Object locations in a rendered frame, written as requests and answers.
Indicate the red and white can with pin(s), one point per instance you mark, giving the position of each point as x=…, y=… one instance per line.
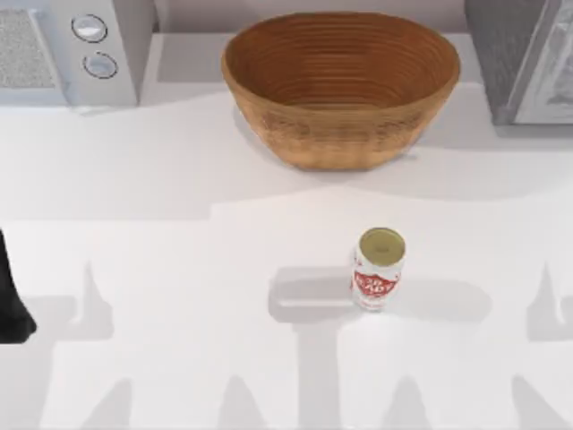
x=377, y=286

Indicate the brown woven basket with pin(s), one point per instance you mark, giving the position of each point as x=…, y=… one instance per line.
x=340, y=80

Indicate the pale microwave oven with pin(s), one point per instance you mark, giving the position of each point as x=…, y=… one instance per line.
x=121, y=54

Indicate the small microwave knob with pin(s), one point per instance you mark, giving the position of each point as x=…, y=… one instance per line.
x=100, y=65

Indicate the large microwave knob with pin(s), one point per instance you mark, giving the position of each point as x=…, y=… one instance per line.
x=89, y=28

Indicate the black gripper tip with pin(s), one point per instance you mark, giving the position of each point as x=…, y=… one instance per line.
x=11, y=304

